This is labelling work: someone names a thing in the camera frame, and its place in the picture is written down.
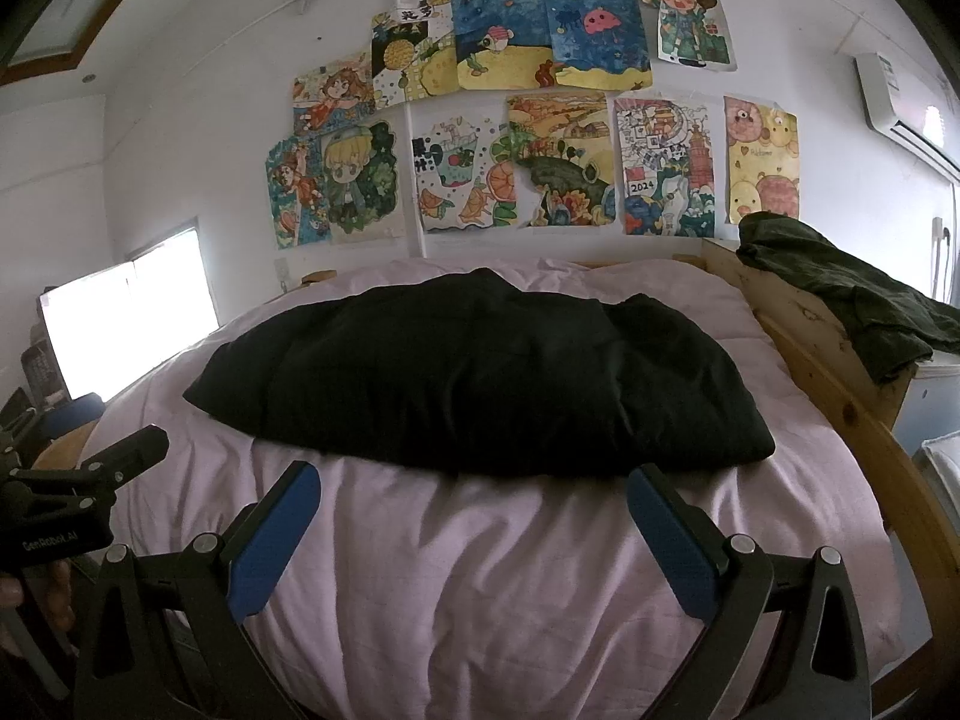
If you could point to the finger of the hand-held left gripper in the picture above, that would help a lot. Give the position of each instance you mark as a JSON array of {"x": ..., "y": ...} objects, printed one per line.
[
  {"x": 16, "y": 424},
  {"x": 127, "y": 451}
]

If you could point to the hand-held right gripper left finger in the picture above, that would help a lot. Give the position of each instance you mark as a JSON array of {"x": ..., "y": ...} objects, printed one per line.
[{"x": 274, "y": 540}]

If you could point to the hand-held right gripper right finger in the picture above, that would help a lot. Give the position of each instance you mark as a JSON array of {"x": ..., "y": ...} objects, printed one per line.
[{"x": 671, "y": 540}]

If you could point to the black garment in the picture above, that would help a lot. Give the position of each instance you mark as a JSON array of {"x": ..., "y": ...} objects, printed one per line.
[{"x": 480, "y": 375}]

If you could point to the person's left hand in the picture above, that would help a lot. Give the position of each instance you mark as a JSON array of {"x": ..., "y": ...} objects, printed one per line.
[{"x": 54, "y": 596}]

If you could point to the dark storage rack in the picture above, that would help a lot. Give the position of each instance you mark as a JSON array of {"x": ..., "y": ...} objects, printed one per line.
[{"x": 41, "y": 371}]

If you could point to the blue chair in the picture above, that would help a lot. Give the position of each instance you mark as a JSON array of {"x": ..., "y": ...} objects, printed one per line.
[{"x": 75, "y": 416}]

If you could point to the bright window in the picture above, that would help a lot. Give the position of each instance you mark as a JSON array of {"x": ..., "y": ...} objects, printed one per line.
[{"x": 127, "y": 315}]

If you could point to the pink bed sheet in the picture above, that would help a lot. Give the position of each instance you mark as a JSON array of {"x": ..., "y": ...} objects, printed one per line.
[{"x": 465, "y": 577}]

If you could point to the white cushion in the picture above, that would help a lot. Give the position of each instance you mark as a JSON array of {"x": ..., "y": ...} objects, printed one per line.
[{"x": 943, "y": 480}]

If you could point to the white cabinet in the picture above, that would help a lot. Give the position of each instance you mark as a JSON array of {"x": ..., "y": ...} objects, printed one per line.
[{"x": 937, "y": 405}]

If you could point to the swimming figure drawing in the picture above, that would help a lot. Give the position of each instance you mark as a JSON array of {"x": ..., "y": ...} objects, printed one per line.
[{"x": 296, "y": 195}]

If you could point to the dark green garment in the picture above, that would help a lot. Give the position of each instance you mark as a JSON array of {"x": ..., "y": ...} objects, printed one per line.
[{"x": 862, "y": 292}]

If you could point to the blond figure drawing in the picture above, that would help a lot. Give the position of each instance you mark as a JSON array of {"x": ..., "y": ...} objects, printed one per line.
[{"x": 360, "y": 180}]

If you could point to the city tower drawing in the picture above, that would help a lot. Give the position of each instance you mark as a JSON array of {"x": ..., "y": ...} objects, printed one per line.
[{"x": 664, "y": 165}]

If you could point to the yellow piglet drawing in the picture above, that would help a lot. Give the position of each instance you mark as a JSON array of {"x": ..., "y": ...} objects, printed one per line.
[{"x": 761, "y": 157}]

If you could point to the landscape field drawing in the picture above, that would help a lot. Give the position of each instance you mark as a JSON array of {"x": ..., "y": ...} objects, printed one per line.
[{"x": 562, "y": 157}]

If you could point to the fruit drink drawing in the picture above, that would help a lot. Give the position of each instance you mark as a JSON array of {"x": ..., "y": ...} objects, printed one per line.
[{"x": 457, "y": 172}]

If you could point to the orange-haired girl drawing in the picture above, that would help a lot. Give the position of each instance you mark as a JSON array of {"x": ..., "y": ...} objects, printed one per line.
[{"x": 334, "y": 94}]

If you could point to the pineapple drawing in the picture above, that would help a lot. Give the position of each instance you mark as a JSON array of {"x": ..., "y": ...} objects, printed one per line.
[{"x": 409, "y": 56}]

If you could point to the white air conditioner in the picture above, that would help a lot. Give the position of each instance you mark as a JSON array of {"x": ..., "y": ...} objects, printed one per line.
[{"x": 892, "y": 97}]

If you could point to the pink jellyfish sea drawing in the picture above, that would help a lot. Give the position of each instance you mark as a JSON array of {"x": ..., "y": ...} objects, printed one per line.
[{"x": 596, "y": 34}]

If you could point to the red-haired figure drawing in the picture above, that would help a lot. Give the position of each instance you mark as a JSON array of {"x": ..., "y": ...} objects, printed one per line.
[{"x": 682, "y": 15}]

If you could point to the fish sea drawing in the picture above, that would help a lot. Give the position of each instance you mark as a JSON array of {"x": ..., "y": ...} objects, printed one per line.
[{"x": 499, "y": 37}]

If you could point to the white wall socket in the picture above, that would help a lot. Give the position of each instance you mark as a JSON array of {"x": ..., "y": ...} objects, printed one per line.
[{"x": 282, "y": 273}]

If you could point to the wooden bed frame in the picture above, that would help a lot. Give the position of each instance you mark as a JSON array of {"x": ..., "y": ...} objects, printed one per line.
[{"x": 810, "y": 337}]

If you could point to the white wall pipe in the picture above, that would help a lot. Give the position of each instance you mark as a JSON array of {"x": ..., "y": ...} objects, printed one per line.
[{"x": 413, "y": 187}]

